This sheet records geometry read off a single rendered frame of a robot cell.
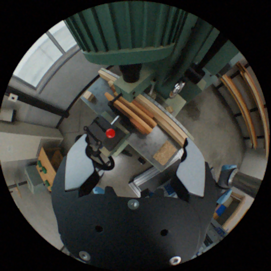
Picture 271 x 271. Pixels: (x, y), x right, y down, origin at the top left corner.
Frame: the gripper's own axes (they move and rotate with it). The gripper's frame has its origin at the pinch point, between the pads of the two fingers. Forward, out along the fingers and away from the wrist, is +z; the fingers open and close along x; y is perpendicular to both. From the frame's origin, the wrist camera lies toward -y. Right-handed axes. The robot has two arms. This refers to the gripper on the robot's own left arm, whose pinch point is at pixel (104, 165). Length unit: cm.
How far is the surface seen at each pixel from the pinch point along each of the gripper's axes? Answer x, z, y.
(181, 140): 19.7, 23.7, -38.7
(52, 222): -7, -219, 139
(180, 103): 11, 52, -39
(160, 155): 17.5, 15.5, -31.1
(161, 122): 7.9, 23.4, -38.6
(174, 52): -1, 20, -63
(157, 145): 13.8, 18.4, -31.1
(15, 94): -124, -46, -28
